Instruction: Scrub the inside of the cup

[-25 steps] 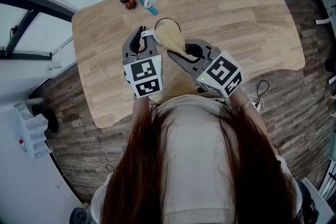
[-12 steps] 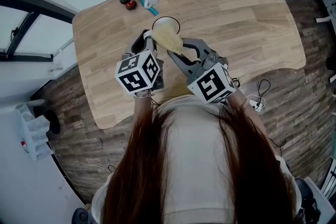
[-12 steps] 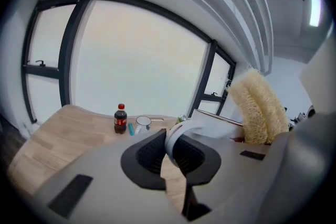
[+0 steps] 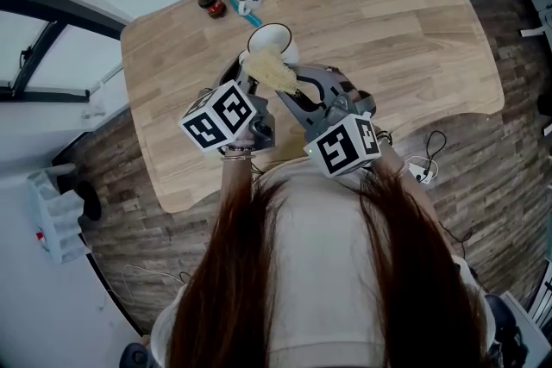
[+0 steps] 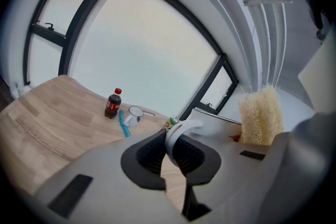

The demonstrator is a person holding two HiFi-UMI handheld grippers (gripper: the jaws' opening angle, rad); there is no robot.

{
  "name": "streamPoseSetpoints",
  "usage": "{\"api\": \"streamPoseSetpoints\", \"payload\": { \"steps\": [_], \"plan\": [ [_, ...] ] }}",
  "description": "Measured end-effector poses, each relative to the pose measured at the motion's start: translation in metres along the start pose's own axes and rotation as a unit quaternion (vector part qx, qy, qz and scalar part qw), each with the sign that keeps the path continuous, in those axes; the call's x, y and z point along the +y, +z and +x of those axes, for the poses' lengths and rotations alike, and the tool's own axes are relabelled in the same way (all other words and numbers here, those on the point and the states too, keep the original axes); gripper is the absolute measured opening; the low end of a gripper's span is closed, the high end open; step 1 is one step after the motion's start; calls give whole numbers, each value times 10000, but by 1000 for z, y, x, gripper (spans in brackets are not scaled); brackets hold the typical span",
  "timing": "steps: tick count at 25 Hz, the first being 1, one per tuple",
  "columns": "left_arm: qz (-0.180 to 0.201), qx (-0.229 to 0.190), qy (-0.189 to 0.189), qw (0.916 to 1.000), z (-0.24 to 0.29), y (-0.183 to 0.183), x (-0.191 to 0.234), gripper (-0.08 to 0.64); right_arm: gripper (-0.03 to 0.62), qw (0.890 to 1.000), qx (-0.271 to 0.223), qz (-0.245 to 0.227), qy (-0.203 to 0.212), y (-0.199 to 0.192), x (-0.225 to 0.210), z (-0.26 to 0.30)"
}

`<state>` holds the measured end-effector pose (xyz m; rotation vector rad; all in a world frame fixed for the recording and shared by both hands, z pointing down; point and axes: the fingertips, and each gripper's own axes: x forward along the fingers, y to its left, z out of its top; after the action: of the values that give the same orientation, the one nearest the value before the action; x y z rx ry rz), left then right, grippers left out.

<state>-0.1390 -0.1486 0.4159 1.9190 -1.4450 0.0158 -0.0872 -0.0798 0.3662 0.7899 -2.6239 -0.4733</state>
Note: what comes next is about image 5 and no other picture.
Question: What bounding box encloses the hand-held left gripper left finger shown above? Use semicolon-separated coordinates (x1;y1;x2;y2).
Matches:
33;129;190;224

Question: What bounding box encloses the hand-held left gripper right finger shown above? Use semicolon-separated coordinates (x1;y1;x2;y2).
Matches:
173;136;271;224

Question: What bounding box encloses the small white enamel mug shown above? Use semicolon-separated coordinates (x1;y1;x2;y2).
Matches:
123;105;145;128

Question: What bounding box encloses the beige loofah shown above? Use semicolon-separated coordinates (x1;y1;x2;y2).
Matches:
237;85;285;146

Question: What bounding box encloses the teal plastic tool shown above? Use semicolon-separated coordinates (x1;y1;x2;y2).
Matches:
118;109;131;138

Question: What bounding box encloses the dark cola bottle red cap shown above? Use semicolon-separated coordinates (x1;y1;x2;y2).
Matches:
104;88;123;120

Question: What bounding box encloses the green soda can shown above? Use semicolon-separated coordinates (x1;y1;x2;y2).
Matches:
164;114;181;131

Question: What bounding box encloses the black window frame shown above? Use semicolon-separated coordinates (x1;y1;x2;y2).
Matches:
180;52;239;121
23;0;229;87

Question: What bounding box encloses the white ceiling duct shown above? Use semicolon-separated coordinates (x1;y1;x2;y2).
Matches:
207;0;288;87

